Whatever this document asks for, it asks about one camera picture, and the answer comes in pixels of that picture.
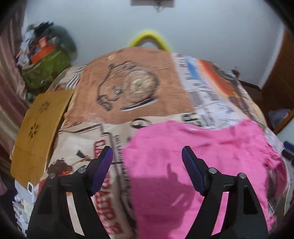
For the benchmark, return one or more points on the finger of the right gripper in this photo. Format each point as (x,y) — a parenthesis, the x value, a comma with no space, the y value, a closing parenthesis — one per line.
(288,151)

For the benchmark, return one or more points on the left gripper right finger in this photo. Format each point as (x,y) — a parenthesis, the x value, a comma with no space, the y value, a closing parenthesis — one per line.
(244,217)

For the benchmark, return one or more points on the pink knit cardigan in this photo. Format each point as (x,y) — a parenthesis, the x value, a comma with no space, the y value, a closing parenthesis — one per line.
(189,182)

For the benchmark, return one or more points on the pile of papers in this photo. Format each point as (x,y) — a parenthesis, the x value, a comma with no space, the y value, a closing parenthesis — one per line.
(23,204)

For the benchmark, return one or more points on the brown wooden door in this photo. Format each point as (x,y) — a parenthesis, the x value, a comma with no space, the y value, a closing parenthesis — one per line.
(277,93)

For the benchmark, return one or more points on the striped red beige curtain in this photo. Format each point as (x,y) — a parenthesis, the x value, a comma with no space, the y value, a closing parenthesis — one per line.
(13,89)

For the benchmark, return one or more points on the printed newspaper pattern bedspread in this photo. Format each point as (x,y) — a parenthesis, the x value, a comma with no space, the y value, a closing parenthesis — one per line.
(123,91)

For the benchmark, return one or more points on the green fabric storage box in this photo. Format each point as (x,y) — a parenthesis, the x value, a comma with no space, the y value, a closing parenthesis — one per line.
(39,76)

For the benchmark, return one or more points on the orange box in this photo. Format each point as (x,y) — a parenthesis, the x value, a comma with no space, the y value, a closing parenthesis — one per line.
(42,53)

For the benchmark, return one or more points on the grey plush toy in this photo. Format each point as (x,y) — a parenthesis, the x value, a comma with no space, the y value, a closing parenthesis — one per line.
(64,41)

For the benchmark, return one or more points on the yellow foam arch tube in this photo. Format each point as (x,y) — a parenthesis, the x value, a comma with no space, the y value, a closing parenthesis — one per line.
(152,37)

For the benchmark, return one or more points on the wooden bed post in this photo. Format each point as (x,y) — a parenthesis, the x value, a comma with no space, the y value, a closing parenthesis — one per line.
(236,73)

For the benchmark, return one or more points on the small black wall monitor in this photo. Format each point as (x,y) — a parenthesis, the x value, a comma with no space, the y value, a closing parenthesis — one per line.
(162,3)

